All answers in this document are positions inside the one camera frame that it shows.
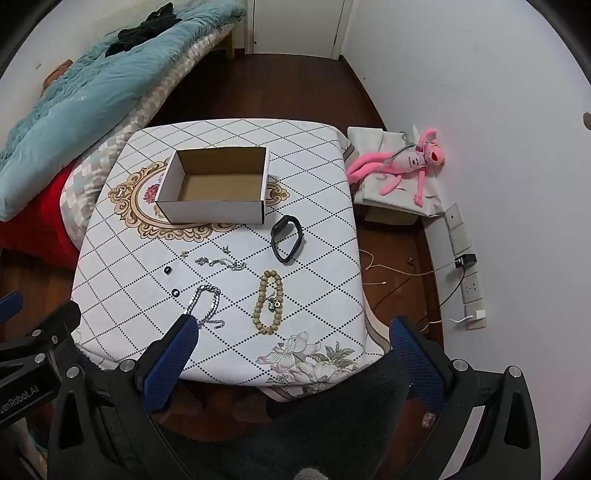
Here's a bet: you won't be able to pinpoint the white cardboard box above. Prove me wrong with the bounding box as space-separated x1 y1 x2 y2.
154 146 270 225

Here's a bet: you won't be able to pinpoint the white wall socket plate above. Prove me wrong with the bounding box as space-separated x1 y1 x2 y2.
463 302 488 330
461 271 484 304
450 227 472 256
444 202 464 232

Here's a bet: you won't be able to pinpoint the thin silver necklace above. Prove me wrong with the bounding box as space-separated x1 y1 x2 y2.
194 255 247 273

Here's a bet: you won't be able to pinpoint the pink plush toy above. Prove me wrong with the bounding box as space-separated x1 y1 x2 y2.
346 127 448 208

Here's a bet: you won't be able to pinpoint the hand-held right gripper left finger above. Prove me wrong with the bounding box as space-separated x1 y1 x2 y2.
46 314 200 480

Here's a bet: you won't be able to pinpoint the thick silver chain bracelet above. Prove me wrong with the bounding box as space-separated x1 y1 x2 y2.
186 285 227 329

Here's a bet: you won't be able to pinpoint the white diamond-patterned tablecloth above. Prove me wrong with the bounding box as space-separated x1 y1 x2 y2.
71 119 386 398

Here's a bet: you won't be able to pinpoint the black fitness band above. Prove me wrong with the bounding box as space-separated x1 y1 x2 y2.
270 215 305 264

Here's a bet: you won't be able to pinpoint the wooden bead bracelet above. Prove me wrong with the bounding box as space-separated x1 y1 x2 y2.
252 270 284 334

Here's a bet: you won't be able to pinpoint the black clothes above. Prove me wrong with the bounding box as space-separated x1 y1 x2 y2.
105 2 184 58

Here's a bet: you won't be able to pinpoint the white door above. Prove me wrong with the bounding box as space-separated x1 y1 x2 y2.
246 0 348 60

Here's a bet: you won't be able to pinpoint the white charger cable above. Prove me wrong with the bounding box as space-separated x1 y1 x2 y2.
425 315 470 330

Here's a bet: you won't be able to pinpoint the light blue duvet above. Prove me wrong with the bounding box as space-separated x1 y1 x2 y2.
0 0 247 222

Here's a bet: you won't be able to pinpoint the person's dark fleece clothing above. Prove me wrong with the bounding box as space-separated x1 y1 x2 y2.
154 353 411 480

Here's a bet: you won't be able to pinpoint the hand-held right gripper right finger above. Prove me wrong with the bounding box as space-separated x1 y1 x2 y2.
389 315 542 480

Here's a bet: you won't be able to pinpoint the black cable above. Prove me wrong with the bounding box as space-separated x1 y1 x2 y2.
372 265 462 330

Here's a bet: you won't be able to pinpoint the red blanket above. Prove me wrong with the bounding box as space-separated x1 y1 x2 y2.
0 164 86 271

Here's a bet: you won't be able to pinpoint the beige cable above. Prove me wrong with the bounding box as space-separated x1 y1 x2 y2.
359 249 455 287

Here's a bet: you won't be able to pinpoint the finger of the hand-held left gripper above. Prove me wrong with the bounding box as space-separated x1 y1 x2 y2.
0 290 25 328
0 301 83 377

